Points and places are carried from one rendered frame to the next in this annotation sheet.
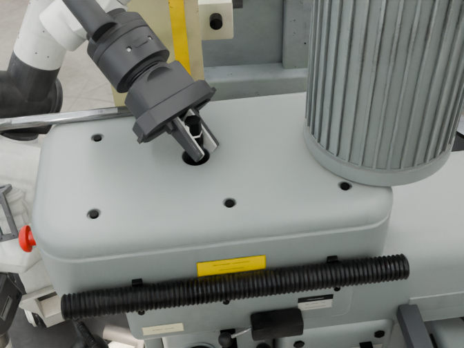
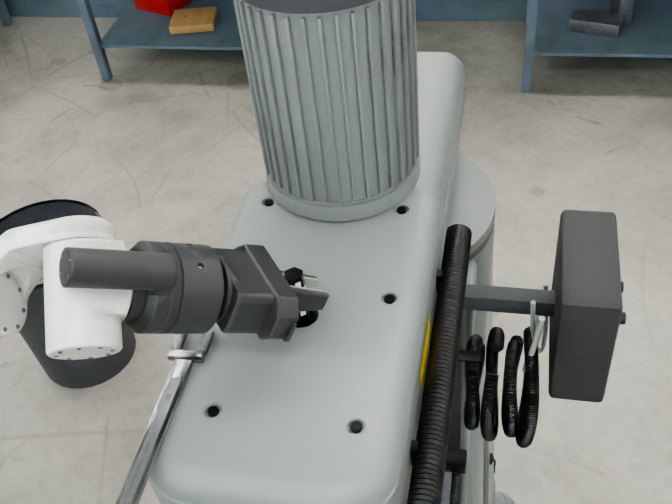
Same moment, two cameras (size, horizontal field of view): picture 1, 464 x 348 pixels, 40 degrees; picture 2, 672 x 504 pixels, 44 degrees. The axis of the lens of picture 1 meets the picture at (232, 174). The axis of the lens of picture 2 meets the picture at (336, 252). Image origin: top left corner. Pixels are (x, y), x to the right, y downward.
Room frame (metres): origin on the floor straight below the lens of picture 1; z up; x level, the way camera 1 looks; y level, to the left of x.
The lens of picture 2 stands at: (0.37, 0.61, 2.55)
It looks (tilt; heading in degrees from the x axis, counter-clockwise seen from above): 43 degrees down; 291
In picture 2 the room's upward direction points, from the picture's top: 7 degrees counter-clockwise
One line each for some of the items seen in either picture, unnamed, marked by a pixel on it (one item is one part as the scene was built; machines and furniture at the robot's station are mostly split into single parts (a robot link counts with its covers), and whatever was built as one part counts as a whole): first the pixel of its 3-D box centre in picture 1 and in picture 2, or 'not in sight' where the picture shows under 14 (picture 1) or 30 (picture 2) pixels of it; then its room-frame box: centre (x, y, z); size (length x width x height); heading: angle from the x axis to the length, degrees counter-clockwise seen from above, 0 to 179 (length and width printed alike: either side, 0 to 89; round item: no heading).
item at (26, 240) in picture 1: (31, 238); not in sight; (0.61, 0.30, 1.76); 0.04 x 0.03 x 0.04; 5
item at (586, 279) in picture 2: not in sight; (585, 305); (0.33, -0.28, 1.62); 0.20 x 0.09 x 0.21; 95
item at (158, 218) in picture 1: (210, 195); (312, 350); (0.64, 0.03, 1.81); 0.47 x 0.26 x 0.16; 95
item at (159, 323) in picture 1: (232, 249); not in sight; (0.64, 0.01, 1.68); 0.34 x 0.24 x 0.10; 95
